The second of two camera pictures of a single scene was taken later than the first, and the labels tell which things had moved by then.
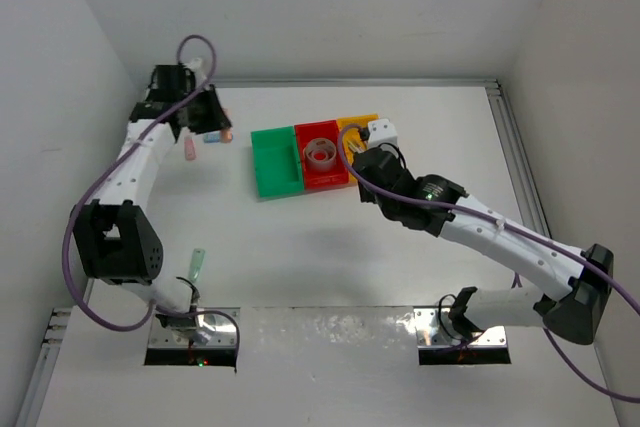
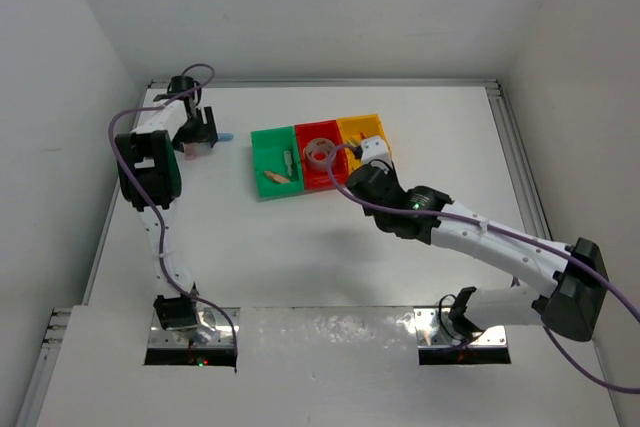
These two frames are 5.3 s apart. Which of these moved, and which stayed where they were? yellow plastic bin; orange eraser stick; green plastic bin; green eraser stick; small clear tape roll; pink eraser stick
Moved: green eraser stick; orange eraser stick
Stayed: yellow plastic bin; pink eraser stick; green plastic bin; small clear tape roll
